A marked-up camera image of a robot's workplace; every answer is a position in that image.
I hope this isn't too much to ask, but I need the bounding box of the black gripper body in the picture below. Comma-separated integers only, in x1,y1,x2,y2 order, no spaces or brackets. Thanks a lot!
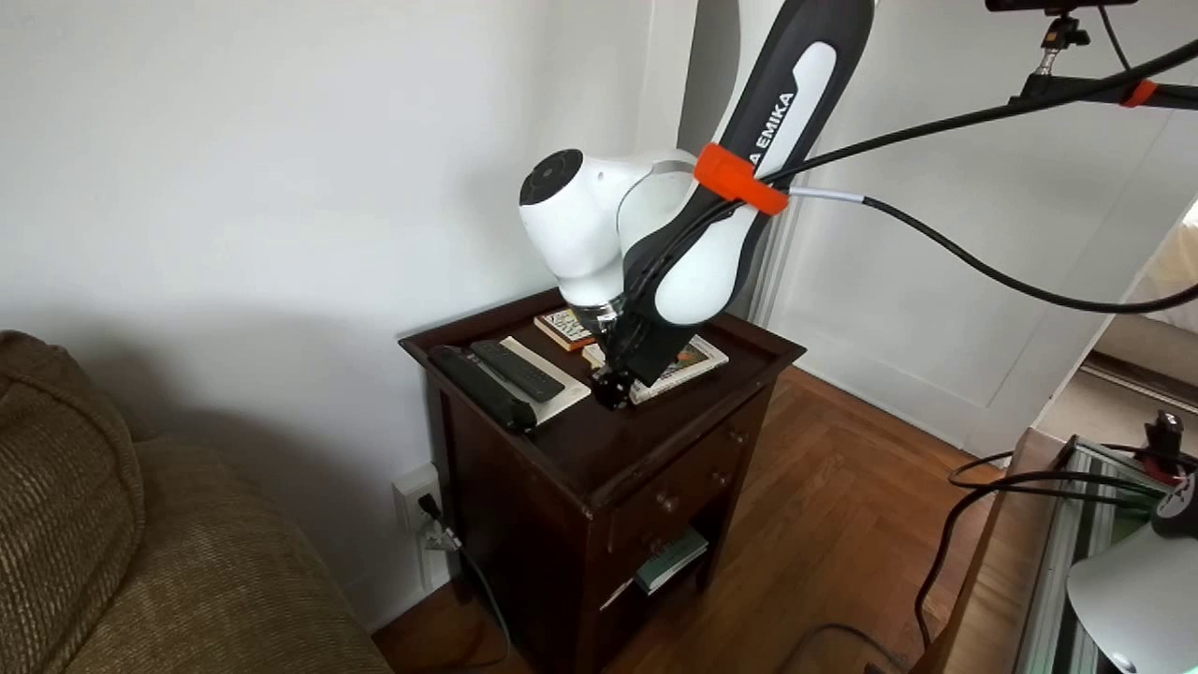
575,304,637,382

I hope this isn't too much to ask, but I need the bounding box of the pale teal thin book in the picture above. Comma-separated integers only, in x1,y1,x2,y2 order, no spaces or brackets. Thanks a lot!
628,525,714,598

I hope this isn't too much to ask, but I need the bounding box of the flat black remote control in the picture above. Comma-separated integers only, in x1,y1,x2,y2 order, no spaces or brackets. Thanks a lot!
465,334,568,407

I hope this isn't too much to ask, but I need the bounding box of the dark brown wooden nightstand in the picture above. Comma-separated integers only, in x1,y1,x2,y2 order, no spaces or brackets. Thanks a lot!
395,284,810,674

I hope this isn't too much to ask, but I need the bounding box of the long black remote control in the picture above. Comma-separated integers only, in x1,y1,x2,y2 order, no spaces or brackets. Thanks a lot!
427,340,540,439

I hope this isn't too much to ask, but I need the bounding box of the white panelled door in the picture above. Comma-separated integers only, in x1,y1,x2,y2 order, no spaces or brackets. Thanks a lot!
746,0,1198,465

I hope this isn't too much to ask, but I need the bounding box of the aluminium profile robot stand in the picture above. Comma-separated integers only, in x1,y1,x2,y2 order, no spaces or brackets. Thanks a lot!
1011,427,1198,674

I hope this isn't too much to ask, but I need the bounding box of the olive fabric sofa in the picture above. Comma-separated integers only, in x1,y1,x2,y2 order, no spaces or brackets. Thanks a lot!
0,325,399,674

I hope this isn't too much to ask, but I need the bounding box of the black red clamp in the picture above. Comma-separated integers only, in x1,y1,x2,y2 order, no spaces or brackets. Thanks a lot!
1139,407,1189,474

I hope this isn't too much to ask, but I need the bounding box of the orange cable clamp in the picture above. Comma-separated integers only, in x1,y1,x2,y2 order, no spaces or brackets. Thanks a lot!
687,139,795,221

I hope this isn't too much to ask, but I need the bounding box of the white wall outlet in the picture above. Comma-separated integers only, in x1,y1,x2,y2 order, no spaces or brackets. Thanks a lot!
389,465,465,556

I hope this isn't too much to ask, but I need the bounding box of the thin dark power cable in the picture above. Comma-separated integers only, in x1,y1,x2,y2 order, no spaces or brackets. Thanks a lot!
424,496,516,674

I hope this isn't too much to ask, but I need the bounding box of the black cable bundle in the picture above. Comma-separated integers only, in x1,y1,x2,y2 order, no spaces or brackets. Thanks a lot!
772,444,1170,674

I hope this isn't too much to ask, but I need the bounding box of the black cable with grey connector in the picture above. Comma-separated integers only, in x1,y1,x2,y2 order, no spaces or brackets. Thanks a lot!
786,184,1198,318

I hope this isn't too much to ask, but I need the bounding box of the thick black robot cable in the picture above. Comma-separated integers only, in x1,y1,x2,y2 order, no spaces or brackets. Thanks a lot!
782,35,1198,179

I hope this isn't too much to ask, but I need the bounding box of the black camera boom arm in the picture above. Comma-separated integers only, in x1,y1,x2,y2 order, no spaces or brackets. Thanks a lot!
1006,7,1198,119

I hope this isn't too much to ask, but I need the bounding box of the black stereo camera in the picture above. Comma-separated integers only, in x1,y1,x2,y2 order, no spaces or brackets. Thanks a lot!
981,0,1142,20

